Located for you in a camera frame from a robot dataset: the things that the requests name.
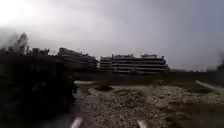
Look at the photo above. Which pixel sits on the long tiered grey building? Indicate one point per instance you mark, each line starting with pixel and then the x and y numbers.
pixel 136 63

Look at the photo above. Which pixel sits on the dark grass strip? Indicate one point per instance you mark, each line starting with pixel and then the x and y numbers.
pixel 150 78

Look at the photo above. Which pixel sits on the pale gravel path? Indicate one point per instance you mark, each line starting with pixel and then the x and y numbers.
pixel 133 105

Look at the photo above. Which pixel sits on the robot's own part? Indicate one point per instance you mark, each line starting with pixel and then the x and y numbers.
pixel 142 124
pixel 76 122

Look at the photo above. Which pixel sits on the large dark bush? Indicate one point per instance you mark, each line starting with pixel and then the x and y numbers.
pixel 33 90

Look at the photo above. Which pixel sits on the blurred tree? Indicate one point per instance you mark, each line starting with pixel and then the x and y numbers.
pixel 20 43

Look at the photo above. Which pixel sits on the pale paved path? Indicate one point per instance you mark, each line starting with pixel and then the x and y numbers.
pixel 210 87

